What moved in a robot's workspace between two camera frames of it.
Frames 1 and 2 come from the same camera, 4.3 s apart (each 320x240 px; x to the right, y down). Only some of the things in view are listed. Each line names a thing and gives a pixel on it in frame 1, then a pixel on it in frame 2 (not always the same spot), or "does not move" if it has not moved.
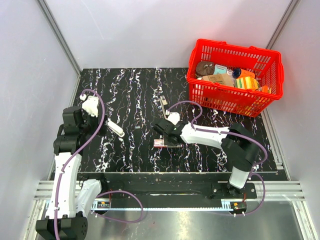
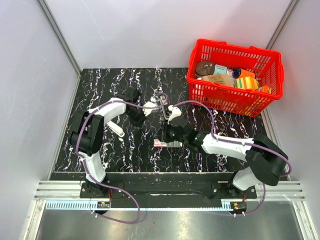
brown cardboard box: [225, 79] does not move
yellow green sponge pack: [248, 82] does not move
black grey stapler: [164, 104] does not move
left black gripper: [102, 129] -> [138, 122]
